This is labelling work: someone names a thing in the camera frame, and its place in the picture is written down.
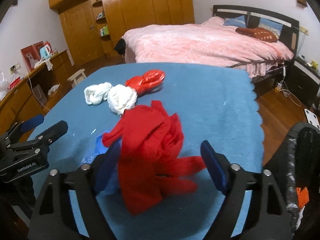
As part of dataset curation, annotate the wooden side cabinet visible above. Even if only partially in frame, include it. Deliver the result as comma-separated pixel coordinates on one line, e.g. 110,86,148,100
1,50,75,134

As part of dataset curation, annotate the white tissue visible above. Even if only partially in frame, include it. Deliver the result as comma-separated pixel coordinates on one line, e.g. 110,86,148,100
84,82,112,105

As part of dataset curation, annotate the black bedside table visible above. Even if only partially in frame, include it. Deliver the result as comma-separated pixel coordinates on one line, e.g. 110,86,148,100
286,58,319,108

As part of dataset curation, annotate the black bed headboard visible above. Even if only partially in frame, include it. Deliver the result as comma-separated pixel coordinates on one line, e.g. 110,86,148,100
212,5,299,55

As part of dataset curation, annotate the black trash bin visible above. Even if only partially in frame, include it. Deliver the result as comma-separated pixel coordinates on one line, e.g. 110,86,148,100
264,122,319,239

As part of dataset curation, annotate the red cloth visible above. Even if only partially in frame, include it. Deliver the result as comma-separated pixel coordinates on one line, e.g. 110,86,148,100
102,100,205,215

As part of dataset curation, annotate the light blue kettle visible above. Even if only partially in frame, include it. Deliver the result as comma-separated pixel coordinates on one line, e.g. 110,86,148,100
40,44,53,60

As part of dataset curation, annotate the white paper ball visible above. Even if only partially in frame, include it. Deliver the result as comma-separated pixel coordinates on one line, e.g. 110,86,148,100
107,84,138,116

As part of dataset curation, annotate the black garment on bed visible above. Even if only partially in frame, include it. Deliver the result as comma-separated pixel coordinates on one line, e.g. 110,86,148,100
114,38,126,56

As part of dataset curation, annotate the orange trash in bin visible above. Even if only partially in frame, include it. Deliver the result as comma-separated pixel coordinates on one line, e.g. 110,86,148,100
296,187,309,210

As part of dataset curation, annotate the right blue pillow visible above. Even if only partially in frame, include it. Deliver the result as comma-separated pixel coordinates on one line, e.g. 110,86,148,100
258,18,283,38

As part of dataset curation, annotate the left blue pillow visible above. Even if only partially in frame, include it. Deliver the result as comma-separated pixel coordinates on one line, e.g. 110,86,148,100
223,15,247,28

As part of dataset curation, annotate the bed with pink blanket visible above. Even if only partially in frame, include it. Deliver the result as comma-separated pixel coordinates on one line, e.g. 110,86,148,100
122,16,294,78

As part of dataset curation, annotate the blue pillow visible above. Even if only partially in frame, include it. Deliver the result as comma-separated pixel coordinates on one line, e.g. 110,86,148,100
223,15,247,28
258,18,283,38

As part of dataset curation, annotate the wooden wardrobe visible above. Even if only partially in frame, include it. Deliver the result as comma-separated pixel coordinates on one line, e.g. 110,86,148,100
49,0,195,67

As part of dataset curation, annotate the yellow plush toy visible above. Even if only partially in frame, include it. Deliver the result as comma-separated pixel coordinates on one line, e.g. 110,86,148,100
310,60,319,71

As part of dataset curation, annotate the white bathroom scale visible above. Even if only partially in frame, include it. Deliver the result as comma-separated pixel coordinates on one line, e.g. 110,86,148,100
304,108,320,129

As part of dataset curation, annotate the small white wooden stool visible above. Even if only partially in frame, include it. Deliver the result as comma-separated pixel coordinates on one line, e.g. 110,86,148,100
67,69,87,88

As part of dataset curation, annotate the blue plastic wrapper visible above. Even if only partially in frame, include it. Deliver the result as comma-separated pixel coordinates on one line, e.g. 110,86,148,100
81,130,123,197

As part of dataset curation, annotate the white charger cable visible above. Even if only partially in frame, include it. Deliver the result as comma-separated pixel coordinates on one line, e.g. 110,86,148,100
274,65,303,107

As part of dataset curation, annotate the red plastic bag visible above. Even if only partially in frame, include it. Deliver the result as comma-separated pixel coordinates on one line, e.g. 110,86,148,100
125,69,165,95

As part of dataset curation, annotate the red framed picture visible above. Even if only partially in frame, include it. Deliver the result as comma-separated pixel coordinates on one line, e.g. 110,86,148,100
21,41,53,72

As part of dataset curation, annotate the brown dotted pillow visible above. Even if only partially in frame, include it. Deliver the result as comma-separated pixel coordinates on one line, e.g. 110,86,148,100
235,27,278,43

